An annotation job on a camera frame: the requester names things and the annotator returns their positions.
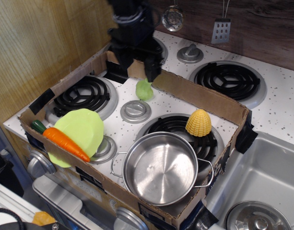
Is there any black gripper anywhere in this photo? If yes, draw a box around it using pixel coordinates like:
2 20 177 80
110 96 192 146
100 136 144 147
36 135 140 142
108 14 165 82

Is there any light green toy broccoli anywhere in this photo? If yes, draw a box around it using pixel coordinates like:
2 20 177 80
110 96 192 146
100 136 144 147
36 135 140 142
135 79 153 101

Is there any stainless steel pot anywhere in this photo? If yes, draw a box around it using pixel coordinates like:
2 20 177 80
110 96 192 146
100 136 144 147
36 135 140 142
119 132 200 207

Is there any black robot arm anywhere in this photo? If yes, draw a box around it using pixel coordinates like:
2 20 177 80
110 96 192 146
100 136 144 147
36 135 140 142
108 0 164 82

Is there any centre silver stove knob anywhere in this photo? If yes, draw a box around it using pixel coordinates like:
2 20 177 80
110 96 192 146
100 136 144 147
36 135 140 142
120 100 152 124

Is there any silver stove knob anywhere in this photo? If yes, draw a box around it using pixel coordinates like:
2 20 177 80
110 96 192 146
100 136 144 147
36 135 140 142
90 136 117 164
177 44 204 64
120 100 152 124

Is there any back silver stove knob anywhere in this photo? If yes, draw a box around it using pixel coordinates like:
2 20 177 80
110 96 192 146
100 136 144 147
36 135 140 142
177 44 204 64

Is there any hanging silver strainer ladle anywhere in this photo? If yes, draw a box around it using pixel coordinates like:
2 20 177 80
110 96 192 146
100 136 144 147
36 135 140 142
162 0 185 32

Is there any front left black burner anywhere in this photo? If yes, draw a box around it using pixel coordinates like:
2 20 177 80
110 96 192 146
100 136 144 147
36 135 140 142
46 75 118 125

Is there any light green plastic plate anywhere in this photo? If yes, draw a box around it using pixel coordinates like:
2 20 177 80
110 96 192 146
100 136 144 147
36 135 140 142
53 109 104 158

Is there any yellow toy corn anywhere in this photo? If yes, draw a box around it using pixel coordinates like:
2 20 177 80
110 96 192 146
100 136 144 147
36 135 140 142
185 109 212 137

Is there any hanging silver slotted spatula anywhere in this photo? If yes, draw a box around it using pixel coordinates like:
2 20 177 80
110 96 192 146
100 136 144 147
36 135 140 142
211 0 231 44

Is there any front silver stove knob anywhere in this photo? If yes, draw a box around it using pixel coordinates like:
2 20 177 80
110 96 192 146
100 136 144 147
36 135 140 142
90 136 117 164

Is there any back right black burner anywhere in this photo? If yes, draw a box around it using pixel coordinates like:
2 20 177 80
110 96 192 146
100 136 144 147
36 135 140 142
189 60 267 109

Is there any orange toy carrot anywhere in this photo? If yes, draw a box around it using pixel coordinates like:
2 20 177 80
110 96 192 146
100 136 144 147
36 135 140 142
31 120 90 162

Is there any front right black burner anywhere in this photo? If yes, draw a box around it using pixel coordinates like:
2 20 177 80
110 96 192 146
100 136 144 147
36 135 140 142
136 114 224 181

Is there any left silver oven knob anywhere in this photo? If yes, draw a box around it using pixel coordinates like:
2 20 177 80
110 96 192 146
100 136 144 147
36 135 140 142
27 150 57 178

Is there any silver oven knob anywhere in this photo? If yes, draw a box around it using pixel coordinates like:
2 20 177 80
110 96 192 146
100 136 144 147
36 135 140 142
113 207 149 230
27 150 57 178

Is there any lower silver oven knob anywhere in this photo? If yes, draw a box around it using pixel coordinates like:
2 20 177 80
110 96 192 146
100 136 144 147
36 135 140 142
113 207 149 230

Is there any grey toy sink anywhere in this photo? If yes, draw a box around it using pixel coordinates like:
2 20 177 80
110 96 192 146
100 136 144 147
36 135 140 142
206 132 294 230

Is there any orange object bottom left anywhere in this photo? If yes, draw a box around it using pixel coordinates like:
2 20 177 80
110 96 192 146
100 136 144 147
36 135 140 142
32 211 56 226

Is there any silver sink drain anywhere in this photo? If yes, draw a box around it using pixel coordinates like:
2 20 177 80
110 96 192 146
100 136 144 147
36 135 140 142
224 201 292 230

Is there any grey oven door handle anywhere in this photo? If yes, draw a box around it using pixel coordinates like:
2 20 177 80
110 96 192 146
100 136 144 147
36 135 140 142
33 176 116 230

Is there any black cable bottom left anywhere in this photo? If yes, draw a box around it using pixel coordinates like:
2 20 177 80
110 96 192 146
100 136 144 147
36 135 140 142
0 207 25 230

